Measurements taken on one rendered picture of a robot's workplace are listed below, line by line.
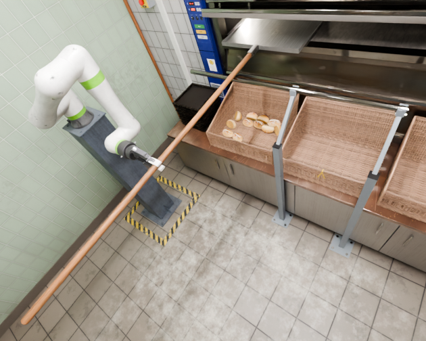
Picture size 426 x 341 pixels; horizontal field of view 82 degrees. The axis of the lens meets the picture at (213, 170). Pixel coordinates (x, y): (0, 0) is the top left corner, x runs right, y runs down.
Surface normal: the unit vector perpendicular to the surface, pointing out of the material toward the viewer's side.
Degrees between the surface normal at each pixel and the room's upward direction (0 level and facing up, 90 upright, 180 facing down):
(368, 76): 70
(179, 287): 0
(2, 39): 90
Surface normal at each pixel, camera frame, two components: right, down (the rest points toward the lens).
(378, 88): -0.61, 0.50
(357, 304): -0.25, -0.58
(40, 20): 0.80, 0.33
